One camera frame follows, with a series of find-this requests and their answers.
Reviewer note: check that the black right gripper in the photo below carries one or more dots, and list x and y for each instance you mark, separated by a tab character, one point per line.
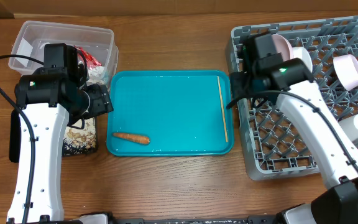
237	91

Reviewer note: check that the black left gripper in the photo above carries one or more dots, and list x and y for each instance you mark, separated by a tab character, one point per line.
102	102

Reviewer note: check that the white tissue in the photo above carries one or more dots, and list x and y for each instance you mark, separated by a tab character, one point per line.
96	75

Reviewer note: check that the wooden chopstick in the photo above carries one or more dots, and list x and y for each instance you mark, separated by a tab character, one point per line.
222	108

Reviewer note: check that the rice and peanuts food waste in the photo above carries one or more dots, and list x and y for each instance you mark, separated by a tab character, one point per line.
81	141

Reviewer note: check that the red snack wrapper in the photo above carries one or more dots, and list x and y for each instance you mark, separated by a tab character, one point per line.
91	61

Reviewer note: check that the pink plate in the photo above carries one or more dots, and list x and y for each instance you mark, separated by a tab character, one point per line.
283	46

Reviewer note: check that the carrot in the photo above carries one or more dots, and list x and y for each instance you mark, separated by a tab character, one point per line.
136	138

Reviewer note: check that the white bowl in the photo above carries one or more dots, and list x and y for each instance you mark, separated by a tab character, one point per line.
303	54

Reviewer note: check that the pink bowl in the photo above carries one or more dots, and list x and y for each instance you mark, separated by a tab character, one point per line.
346	68

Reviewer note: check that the white cup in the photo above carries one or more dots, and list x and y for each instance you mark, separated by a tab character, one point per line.
350	127

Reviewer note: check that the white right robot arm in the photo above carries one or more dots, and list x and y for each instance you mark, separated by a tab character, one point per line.
290	85

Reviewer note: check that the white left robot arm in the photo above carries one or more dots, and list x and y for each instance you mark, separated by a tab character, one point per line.
53	97

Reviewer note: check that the clear plastic waste bin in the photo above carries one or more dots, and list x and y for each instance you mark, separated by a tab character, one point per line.
99	42

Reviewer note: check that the teal serving tray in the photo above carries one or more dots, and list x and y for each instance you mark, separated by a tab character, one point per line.
179	110

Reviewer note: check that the black tray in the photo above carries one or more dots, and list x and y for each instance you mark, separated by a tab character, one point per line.
15	139

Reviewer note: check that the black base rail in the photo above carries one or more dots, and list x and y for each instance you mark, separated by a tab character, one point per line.
197	220

